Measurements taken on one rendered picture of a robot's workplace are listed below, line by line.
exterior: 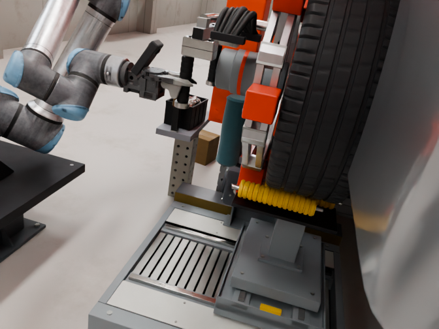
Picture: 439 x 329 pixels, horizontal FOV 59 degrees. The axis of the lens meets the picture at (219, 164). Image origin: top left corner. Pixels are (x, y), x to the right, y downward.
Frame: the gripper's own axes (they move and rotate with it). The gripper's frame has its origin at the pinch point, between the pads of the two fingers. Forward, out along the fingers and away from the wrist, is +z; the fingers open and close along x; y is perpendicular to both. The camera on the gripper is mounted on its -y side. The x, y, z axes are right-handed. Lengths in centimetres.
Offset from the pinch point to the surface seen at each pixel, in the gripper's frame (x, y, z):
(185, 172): -75, 67, -18
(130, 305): 14, 75, -6
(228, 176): -40, 46, 10
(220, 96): -60, 19, -3
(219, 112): -60, 26, -2
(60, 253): -7, 83, -47
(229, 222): -47, 73, 14
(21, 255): 0, 83, -59
